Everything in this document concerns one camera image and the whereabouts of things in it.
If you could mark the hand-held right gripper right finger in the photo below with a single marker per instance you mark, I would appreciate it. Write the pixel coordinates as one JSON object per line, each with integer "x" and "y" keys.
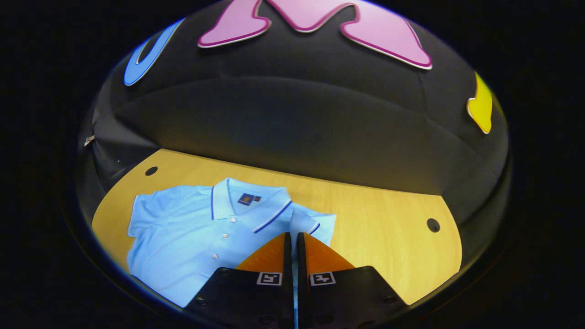
{"x": 301, "y": 274}

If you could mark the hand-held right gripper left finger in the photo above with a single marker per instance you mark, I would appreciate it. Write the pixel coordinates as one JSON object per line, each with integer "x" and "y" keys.
{"x": 288, "y": 274}

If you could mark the light blue T-shirt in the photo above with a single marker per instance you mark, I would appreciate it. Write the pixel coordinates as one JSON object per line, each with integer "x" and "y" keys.
{"x": 183, "y": 237}

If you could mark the black backdrop cloth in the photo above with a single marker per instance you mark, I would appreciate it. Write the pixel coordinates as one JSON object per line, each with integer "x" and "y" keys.
{"x": 297, "y": 119}

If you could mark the small white cloth tag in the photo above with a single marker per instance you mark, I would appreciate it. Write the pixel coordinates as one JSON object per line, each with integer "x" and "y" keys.
{"x": 89, "y": 140}

